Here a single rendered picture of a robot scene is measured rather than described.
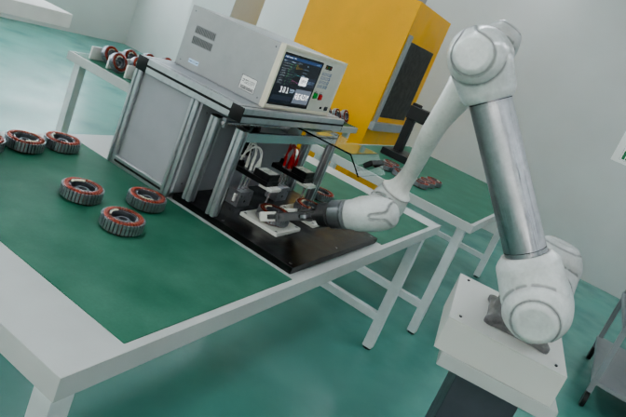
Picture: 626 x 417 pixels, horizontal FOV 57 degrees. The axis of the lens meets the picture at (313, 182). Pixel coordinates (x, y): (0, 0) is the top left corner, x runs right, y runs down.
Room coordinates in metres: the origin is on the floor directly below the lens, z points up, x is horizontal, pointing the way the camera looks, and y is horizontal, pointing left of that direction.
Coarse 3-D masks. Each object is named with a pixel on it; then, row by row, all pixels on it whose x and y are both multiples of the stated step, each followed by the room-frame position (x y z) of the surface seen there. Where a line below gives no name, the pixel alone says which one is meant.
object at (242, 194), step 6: (234, 186) 1.83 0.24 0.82; (228, 192) 1.81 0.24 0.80; (234, 192) 1.80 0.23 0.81; (240, 192) 1.80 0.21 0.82; (246, 192) 1.82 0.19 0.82; (252, 192) 1.86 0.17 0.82; (228, 198) 1.81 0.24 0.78; (240, 198) 1.80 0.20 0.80; (246, 198) 1.83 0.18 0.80; (234, 204) 1.80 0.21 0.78; (240, 204) 1.82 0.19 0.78; (246, 204) 1.85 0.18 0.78
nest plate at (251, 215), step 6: (246, 210) 1.77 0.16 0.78; (252, 210) 1.79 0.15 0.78; (246, 216) 1.73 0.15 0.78; (252, 216) 1.74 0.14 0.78; (252, 222) 1.72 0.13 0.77; (258, 222) 1.71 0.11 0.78; (264, 222) 1.73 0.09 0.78; (264, 228) 1.70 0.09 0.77; (270, 228) 1.70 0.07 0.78; (276, 228) 1.72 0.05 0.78; (282, 228) 1.74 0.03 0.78; (288, 228) 1.77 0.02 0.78; (294, 228) 1.79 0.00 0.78; (300, 228) 1.81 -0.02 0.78; (276, 234) 1.68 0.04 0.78; (282, 234) 1.71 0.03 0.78; (288, 234) 1.75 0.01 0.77
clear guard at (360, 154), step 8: (304, 128) 1.99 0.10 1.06; (312, 128) 2.05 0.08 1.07; (320, 136) 1.98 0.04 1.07; (328, 136) 2.04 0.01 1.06; (336, 136) 2.11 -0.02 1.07; (336, 144) 1.94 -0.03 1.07; (344, 144) 2.00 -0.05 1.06; (352, 144) 2.07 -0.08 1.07; (352, 152) 1.92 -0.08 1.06; (360, 152) 1.98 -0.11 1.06; (368, 152) 2.05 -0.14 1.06; (352, 160) 1.88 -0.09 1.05; (360, 160) 1.93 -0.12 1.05; (368, 160) 1.99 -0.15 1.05; (360, 168) 1.90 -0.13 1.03; (368, 168) 1.96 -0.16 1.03; (376, 168) 2.03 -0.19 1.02; (360, 176) 1.87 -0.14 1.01
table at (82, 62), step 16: (112, 48) 3.31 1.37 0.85; (80, 64) 3.21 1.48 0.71; (96, 64) 3.19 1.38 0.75; (112, 64) 3.15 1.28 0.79; (80, 80) 3.29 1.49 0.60; (112, 80) 3.10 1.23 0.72; (128, 80) 3.11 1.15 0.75; (64, 112) 3.27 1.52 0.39; (336, 112) 4.76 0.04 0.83; (64, 128) 3.28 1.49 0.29; (352, 128) 4.88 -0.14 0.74
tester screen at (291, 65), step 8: (288, 56) 1.78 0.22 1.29; (288, 64) 1.80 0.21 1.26; (296, 64) 1.84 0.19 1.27; (304, 64) 1.88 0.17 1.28; (312, 64) 1.93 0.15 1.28; (320, 64) 1.98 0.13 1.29; (280, 72) 1.78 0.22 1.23; (288, 72) 1.82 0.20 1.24; (296, 72) 1.86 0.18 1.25; (304, 72) 1.90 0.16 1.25; (312, 72) 1.95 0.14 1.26; (280, 80) 1.79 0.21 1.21; (288, 80) 1.83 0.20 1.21; (296, 80) 1.88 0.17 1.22; (296, 88) 1.89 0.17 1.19; (304, 88) 1.94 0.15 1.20; (312, 88) 1.99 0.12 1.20; (288, 96) 1.86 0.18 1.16; (296, 104) 1.93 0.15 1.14
